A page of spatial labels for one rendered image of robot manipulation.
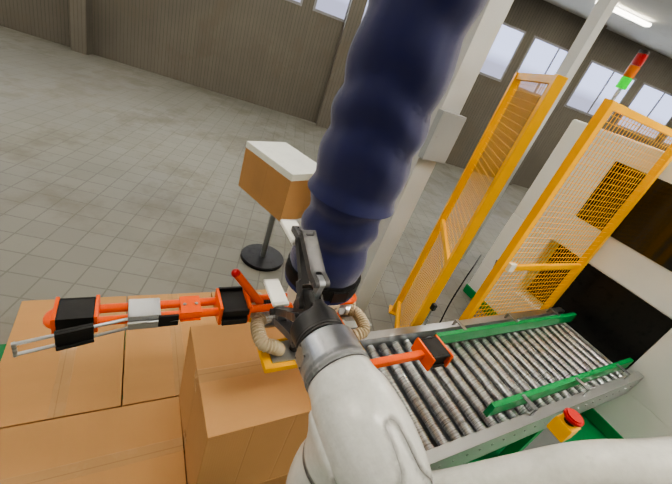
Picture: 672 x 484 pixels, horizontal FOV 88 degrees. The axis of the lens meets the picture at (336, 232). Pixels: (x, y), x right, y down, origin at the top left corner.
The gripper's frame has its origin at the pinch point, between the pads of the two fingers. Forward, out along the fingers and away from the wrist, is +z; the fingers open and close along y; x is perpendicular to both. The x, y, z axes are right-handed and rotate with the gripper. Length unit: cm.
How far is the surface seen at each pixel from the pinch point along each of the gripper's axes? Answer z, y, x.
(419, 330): 53, 98, 131
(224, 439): 3, 66, 1
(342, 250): 13.1, 8.4, 23.0
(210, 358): 28, 63, 0
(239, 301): 22.2, 32.7, 3.0
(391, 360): -4, 33, 40
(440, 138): 110, -4, 136
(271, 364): 9.6, 45.4, 11.6
